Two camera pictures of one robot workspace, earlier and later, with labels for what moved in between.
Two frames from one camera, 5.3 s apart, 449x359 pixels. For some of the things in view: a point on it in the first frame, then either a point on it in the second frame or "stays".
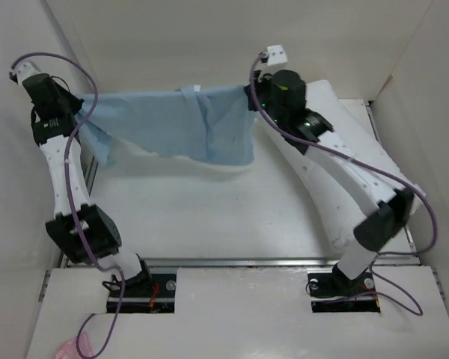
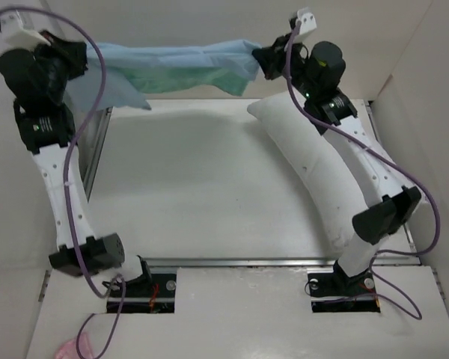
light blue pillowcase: x=208 y=123 to x=215 y=69
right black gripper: x=262 y=79 to x=271 y=57
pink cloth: x=69 y=350 stays
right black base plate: x=335 y=292 stays
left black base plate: x=144 y=295 stays
